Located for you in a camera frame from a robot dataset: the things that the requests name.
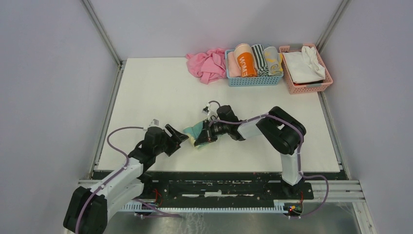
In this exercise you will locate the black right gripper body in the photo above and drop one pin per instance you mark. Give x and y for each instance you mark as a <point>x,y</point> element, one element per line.
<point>213,131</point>

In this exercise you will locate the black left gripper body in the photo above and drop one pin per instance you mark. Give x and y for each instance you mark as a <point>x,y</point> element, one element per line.
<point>168,144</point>

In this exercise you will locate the pale yellow teal towel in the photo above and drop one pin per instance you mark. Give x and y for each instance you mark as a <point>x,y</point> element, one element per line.
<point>194,132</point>

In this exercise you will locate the yellow grey patterned towel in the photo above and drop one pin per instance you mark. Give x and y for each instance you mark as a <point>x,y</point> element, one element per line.
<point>273,61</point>

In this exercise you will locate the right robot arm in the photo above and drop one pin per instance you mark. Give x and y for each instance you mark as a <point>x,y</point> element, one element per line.
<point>281,130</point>

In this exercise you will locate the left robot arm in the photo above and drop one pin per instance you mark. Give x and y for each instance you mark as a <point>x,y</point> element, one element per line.
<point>90,209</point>

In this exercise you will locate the crumpled pink towel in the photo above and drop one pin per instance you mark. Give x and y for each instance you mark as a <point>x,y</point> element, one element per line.
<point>208,66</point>

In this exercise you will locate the pale pink rolled towel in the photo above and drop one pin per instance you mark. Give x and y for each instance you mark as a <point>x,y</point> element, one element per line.
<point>234,70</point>

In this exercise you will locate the blue plastic basket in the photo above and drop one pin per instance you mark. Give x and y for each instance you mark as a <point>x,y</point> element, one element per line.
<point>253,81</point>

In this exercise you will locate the black white striped rolled towel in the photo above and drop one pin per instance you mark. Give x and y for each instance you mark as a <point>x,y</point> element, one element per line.
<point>259,59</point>

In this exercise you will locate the orange rolled towel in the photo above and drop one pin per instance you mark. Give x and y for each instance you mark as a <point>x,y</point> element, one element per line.
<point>245,60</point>

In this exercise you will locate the pink plastic basket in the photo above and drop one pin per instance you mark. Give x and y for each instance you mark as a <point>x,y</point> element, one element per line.
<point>308,87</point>

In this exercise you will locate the white folded cloth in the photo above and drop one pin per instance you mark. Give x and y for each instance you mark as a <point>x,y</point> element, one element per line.
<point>304,66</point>

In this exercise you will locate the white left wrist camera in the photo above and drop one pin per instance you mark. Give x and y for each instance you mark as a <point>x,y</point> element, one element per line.
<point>154,123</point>

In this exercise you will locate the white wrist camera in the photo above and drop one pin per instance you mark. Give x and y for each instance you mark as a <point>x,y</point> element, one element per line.
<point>211,115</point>
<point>154,123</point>

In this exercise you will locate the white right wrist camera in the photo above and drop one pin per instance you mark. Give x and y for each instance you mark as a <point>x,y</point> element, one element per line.
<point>211,115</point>

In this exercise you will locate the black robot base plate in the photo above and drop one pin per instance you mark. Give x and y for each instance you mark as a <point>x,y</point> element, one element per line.
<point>239,190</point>

